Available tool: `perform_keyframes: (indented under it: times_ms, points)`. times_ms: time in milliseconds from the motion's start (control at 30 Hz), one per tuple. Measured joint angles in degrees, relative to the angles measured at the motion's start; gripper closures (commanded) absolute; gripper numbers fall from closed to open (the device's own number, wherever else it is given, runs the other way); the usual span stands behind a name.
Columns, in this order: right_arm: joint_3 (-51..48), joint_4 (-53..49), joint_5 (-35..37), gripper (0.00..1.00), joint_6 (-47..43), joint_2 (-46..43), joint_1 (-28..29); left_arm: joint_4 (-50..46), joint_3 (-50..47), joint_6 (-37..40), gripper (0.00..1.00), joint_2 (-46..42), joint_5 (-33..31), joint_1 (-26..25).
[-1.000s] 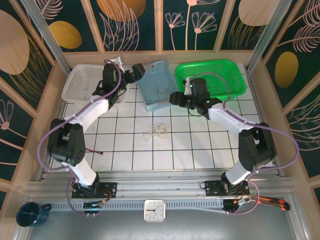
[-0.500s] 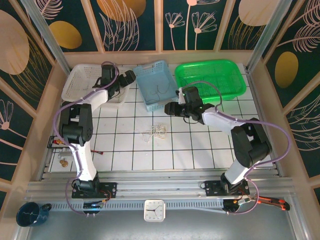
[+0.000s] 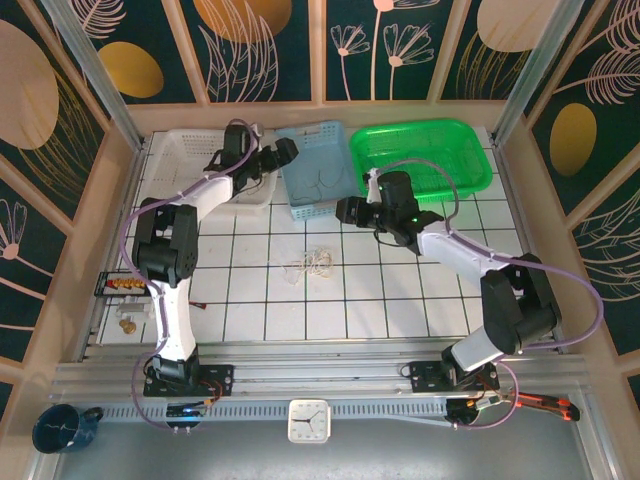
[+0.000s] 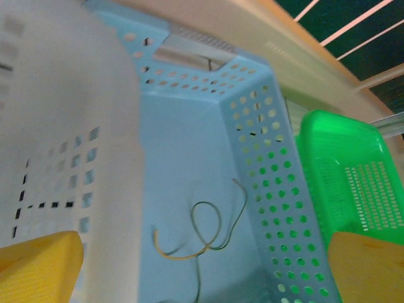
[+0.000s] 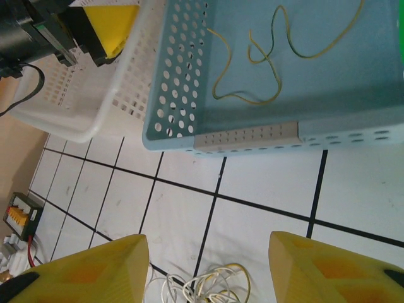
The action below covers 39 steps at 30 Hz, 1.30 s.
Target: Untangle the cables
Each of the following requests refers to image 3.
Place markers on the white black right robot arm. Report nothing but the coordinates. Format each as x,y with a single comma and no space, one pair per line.
450,250

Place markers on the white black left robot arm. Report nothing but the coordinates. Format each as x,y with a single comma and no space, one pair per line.
175,320

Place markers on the blue plastic basket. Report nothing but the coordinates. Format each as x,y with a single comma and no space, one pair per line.
310,150

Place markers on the white plastic basket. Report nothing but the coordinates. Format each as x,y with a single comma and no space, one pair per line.
185,150

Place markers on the green plastic basket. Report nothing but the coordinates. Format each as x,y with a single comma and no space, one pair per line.
465,150

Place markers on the small red part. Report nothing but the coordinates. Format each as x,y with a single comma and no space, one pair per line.
200,305

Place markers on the small white plastic part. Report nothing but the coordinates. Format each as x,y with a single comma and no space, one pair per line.
135,307

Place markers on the white square clock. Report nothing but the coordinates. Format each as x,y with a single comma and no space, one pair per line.
310,421

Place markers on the small brass nuts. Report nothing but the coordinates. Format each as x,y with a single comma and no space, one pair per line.
127,327

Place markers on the black controller board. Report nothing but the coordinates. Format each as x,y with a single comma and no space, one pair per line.
465,412
185,412

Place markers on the orange black utility knife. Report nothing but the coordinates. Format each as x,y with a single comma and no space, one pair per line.
545,402

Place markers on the dark blue mug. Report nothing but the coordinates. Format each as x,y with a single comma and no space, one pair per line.
55,432

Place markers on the aluminium mounting rail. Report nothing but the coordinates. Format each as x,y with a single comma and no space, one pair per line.
320,372

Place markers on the aluminium corner post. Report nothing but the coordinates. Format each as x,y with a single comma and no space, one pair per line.
95,70
530,65

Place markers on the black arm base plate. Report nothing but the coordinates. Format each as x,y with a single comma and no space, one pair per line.
220,380
425,377

